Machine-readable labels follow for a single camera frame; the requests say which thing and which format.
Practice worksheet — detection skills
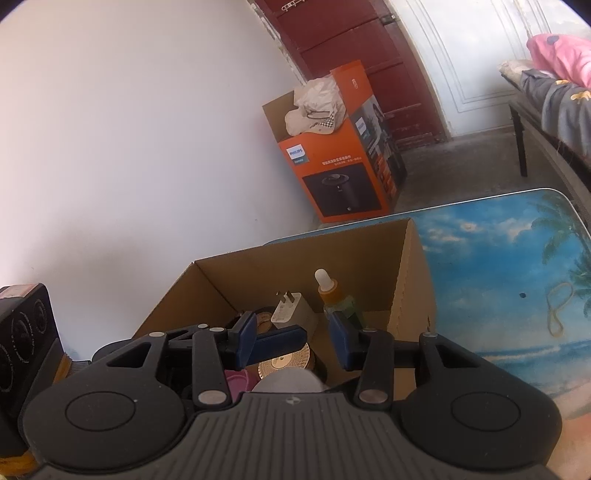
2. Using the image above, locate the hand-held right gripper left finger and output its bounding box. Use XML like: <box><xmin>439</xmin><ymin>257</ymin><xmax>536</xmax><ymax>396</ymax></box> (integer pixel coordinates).
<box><xmin>106</xmin><ymin>311</ymin><xmax>257</xmax><ymax>411</ymax></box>

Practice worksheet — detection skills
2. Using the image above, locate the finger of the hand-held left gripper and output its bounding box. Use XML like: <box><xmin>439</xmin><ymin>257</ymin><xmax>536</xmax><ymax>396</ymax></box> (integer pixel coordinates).
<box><xmin>253</xmin><ymin>324</ymin><xmax>308</xmax><ymax>365</ymax></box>

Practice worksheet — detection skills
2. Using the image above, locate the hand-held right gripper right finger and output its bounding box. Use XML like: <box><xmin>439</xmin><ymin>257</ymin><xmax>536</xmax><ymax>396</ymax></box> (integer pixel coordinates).
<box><xmin>328</xmin><ymin>311</ymin><xmax>485</xmax><ymax>409</ymax></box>

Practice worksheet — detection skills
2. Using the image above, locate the gold ribbed lid jar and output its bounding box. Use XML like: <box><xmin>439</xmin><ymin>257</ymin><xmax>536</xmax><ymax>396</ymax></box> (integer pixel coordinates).
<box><xmin>257</xmin><ymin>342</ymin><xmax>319</xmax><ymax>381</ymax></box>

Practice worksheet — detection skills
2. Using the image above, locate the white charger plug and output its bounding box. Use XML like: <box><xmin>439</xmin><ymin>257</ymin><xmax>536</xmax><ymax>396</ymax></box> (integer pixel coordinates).
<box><xmin>270</xmin><ymin>290</ymin><xmax>320</xmax><ymax>342</ymax></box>

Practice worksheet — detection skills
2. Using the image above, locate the purple round container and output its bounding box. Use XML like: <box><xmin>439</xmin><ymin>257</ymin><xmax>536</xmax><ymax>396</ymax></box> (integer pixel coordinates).
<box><xmin>225</xmin><ymin>369</ymin><xmax>258</xmax><ymax>403</ymax></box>

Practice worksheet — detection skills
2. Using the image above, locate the green dropper bottle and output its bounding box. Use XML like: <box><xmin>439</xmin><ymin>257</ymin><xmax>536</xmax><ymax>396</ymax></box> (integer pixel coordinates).
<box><xmin>314</xmin><ymin>269</ymin><xmax>365</xmax><ymax>333</ymax></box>

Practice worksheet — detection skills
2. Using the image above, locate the brown cardboard box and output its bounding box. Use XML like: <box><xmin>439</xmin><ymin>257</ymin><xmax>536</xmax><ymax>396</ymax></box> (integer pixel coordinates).
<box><xmin>133</xmin><ymin>218</ymin><xmax>437</xmax><ymax>402</ymax></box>

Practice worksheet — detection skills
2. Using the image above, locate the orange appliance box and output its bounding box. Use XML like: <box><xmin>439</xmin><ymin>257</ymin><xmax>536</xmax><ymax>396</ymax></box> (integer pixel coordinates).
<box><xmin>262</xmin><ymin>60</ymin><xmax>408</xmax><ymax>223</ymax></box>

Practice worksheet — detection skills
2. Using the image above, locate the tan rubber band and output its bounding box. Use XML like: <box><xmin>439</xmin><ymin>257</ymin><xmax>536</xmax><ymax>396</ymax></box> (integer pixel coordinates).
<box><xmin>546</xmin><ymin>281</ymin><xmax>577</xmax><ymax>339</ymax></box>

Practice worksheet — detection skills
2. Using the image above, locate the beige cloth hat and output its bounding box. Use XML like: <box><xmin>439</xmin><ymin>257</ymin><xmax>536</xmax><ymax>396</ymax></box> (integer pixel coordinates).
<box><xmin>284</xmin><ymin>76</ymin><xmax>348</xmax><ymax>137</ymax></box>

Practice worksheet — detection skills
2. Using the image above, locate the dark red wooden door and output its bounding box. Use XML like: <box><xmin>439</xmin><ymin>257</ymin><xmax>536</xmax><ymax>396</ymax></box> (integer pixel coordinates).
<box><xmin>254</xmin><ymin>0</ymin><xmax>448</xmax><ymax>151</ymax></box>

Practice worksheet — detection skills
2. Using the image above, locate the white panelled door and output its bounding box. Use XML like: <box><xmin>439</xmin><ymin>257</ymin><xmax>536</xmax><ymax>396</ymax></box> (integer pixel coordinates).
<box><xmin>388</xmin><ymin>0</ymin><xmax>568</xmax><ymax>139</ymax></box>

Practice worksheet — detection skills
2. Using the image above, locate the pink floral blanket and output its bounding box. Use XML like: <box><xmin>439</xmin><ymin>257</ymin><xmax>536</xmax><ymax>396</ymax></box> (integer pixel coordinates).
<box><xmin>526</xmin><ymin>33</ymin><xmax>591</xmax><ymax>88</ymax></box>

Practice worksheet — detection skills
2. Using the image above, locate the dark bed frame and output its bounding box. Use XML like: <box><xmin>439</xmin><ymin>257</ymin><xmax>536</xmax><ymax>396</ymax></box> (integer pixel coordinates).
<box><xmin>508</xmin><ymin>99</ymin><xmax>591</xmax><ymax>204</ymax></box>

